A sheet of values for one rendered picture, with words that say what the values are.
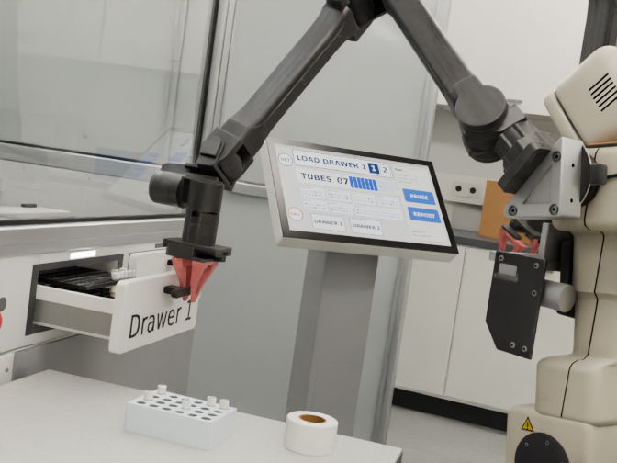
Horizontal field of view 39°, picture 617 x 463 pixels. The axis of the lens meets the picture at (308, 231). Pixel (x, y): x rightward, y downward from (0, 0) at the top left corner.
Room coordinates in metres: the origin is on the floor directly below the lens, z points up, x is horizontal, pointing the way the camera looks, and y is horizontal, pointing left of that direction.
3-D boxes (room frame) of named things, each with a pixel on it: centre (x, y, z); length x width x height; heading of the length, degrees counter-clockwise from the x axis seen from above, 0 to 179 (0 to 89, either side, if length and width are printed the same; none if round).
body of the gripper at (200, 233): (1.45, 0.18, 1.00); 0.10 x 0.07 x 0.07; 74
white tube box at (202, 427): (1.15, 0.13, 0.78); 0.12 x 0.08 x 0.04; 72
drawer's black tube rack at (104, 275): (1.49, 0.42, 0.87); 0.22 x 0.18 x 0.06; 74
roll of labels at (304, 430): (1.17, -0.04, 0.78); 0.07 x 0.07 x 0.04
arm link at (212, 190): (1.46, 0.18, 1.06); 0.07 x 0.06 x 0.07; 63
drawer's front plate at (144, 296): (1.44, 0.23, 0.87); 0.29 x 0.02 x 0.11; 164
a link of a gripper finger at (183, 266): (1.45, 0.18, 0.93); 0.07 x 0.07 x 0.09; 74
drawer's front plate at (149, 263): (1.78, 0.28, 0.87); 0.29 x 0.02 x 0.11; 164
